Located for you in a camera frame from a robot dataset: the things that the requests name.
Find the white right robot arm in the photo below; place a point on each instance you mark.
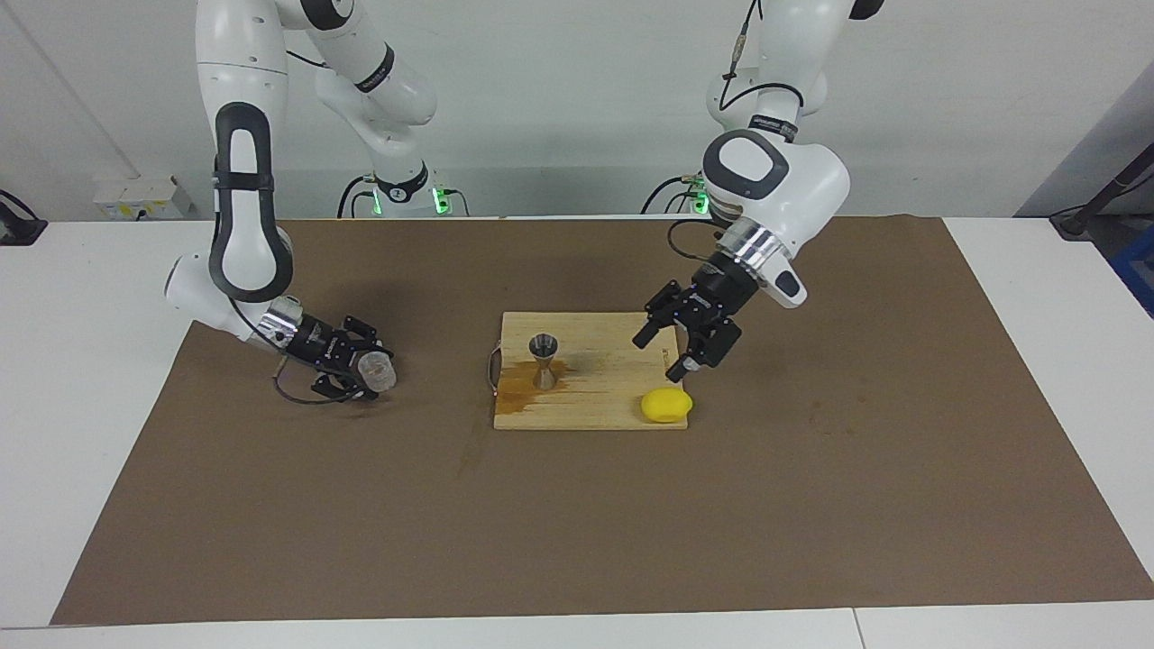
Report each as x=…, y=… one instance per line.
x=243, y=180

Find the black clamp mount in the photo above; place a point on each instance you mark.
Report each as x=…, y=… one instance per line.
x=18, y=230

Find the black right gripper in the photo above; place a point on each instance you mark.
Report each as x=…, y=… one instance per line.
x=320, y=344

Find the clear plastic cup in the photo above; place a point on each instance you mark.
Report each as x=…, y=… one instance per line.
x=377, y=371

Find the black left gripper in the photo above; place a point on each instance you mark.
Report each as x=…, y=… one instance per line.
x=717, y=293

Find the white wall socket box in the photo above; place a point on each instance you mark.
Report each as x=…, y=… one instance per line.
x=140, y=198

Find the brown table mat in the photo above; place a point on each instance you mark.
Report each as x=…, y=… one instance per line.
x=541, y=523

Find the bamboo cutting board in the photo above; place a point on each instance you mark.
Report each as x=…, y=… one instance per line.
x=613, y=379

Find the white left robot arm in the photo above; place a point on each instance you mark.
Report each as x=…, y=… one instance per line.
x=784, y=180

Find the steel double jigger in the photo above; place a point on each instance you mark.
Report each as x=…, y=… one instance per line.
x=543, y=356

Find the black stand leg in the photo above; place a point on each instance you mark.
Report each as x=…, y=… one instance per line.
x=1095, y=203

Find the yellow lemon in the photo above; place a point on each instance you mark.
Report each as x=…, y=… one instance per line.
x=667, y=406

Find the blue box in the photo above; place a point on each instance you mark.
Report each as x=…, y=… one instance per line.
x=1138, y=275

